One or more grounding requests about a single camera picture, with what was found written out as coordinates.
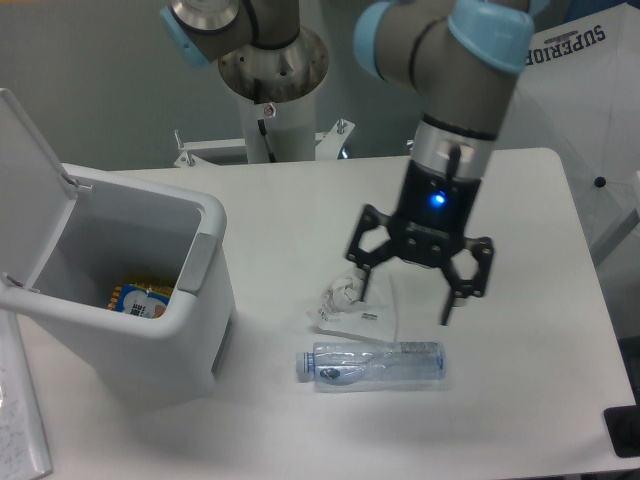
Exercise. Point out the crumpled white plastic bag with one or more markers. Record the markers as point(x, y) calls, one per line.
point(340, 311)

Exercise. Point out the clear plastic water bottle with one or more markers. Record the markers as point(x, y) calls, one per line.
point(341, 367)

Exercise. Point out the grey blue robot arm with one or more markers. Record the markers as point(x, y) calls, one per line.
point(462, 57)

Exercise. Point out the black device at edge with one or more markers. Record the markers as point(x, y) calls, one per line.
point(623, 426)

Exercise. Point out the white pedestal base frame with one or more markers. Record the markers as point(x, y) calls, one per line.
point(328, 145)

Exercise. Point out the white push-top trash can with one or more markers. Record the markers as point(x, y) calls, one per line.
point(70, 234)

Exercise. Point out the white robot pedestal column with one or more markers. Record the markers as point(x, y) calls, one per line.
point(279, 87)

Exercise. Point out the blue yellow snack packet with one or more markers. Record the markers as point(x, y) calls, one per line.
point(141, 296)

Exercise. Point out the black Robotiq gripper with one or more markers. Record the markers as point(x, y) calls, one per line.
point(435, 220)

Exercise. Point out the white paper notepad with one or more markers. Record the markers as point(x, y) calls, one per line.
point(24, 447)

